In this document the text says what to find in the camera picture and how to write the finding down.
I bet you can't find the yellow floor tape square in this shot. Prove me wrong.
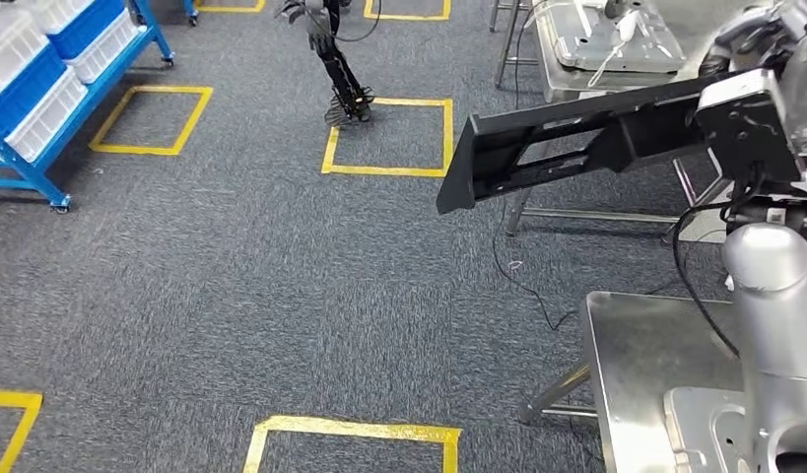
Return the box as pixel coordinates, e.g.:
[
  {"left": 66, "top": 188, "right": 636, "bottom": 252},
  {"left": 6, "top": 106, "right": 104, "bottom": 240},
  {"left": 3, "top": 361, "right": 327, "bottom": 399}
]
[
  {"left": 320, "top": 98, "right": 455, "bottom": 178},
  {"left": 364, "top": 0, "right": 453, "bottom": 22},
  {"left": 241, "top": 415, "right": 464, "bottom": 473},
  {"left": 0, "top": 389, "right": 44, "bottom": 473},
  {"left": 195, "top": 0, "right": 267, "bottom": 15},
  {"left": 88, "top": 85, "right": 215, "bottom": 158}
]

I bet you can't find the stainless steel table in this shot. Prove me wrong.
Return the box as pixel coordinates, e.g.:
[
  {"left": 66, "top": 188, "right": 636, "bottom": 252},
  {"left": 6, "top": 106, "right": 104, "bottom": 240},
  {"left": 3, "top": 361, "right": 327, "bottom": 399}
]
[{"left": 488, "top": 0, "right": 737, "bottom": 246}]

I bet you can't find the white plastic bin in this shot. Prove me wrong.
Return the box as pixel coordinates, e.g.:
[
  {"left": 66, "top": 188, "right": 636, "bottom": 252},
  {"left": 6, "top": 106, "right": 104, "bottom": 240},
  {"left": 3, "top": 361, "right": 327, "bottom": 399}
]
[
  {"left": 24, "top": 0, "right": 95, "bottom": 34},
  {"left": 66, "top": 9, "right": 140, "bottom": 85},
  {"left": 0, "top": 9, "right": 50, "bottom": 105},
  {"left": 4, "top": 65, "right": 89, "bottom": 165}
]

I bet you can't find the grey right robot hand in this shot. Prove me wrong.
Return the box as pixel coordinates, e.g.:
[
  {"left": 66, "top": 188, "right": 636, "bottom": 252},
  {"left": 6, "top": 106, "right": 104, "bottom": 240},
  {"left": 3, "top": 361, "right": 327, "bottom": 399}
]
[{"left": 700, "top": 0, "right": 807, "bottom": 158}]

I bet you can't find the thin black floor cable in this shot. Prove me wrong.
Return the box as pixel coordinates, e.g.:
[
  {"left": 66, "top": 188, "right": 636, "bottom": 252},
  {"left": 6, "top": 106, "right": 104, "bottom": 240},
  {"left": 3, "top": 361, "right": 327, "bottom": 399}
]
[{"left": 491, "top": 26, "right": 679, "bottom": 332}]

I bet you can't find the white cabinet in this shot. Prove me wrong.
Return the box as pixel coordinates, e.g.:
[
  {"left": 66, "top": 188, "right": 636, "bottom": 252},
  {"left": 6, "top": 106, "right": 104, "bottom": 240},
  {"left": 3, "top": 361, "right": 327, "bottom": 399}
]
[{"left": 677, "top": 175, "right": 731, "bottom": 246}]

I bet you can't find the stamped grey metal panel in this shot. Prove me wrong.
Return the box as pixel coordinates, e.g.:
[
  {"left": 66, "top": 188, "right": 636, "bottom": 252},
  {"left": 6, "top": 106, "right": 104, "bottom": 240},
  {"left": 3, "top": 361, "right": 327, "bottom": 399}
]
[
  {"left": 533, "top": 0, "right": 686, "bottom": 74},
  {"left": 663, "top": 386, "right": 770, "bottom": 473}
]

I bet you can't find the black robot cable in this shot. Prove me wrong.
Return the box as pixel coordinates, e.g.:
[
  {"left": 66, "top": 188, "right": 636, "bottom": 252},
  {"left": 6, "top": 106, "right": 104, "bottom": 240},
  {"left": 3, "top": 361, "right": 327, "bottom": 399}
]
[{"left": 311, "top": 0, "right": 383, "bottom": 44}]

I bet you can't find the stainless steel workbench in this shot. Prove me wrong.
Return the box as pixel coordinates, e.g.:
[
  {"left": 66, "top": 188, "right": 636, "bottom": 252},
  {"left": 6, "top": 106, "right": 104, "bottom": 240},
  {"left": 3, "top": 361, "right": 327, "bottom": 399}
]
[{"left": 518, "top": 290, "right": 807, "bottom": 473}]

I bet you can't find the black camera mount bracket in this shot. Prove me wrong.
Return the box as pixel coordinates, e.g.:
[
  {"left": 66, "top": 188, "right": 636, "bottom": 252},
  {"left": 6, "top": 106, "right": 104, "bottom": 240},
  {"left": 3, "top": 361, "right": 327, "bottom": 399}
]
[{"left": 693, "top": 91, "right": 807, "bottom": 198}]

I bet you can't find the black plastic plate frame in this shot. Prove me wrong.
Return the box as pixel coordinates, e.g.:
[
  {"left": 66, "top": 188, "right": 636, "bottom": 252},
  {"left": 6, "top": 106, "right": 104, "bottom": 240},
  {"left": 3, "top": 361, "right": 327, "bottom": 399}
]
[{"left": 436, "top": 75, "right": 724, "bottom": 216}]

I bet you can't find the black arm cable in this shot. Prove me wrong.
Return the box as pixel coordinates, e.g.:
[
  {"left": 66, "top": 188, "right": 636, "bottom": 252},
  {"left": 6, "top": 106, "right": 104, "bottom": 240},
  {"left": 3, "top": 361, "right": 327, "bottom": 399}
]
[{"left": 670, "top": 189, "right": 765, "bottom": 361}]

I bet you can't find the blue plastic bin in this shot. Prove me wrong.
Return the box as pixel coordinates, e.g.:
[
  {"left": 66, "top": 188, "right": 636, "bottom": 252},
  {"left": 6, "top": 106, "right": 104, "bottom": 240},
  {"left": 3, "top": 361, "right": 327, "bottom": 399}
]
[{"left": 0, "top": 41, "right": 68, "bottom": 140}]

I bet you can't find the white VR headset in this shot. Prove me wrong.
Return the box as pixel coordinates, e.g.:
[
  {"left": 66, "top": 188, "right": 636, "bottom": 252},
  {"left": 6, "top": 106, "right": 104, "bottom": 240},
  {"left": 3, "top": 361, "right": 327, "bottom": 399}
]
[{"left": 598, "top": 0, "right": 647, "bottom": 18}]

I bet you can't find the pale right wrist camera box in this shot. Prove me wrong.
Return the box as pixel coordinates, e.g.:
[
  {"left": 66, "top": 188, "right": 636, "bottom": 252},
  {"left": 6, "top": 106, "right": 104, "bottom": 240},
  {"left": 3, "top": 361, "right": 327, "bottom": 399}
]
[{"left": 697, "top": 68, "right": 786, "bottom": 111}]

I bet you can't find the white controller with strap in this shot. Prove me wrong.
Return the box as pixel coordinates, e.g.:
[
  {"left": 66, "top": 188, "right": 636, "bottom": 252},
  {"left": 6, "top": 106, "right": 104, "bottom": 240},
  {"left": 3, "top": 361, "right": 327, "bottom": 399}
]
[{"left": 585, "top": 9, "right": 640, "bottom": 90}]

